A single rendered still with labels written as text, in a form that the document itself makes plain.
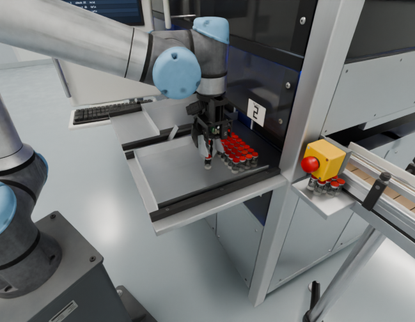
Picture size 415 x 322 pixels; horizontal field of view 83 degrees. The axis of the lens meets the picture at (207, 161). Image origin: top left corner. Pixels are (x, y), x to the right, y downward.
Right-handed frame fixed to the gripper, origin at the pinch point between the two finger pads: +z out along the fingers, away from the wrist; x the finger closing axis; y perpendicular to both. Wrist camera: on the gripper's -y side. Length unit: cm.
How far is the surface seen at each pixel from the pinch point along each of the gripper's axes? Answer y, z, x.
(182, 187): 5.2, 5.2, -10.5
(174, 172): -2.0, 5.2, -10.3
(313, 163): 24.3, -7.5, 15.5
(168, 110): -44.3, 5.1, 2.8
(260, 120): 0.7, -7.2, 18.1
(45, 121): -264, 93, -85
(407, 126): 13, 6, 84
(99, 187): -113, 93, -42
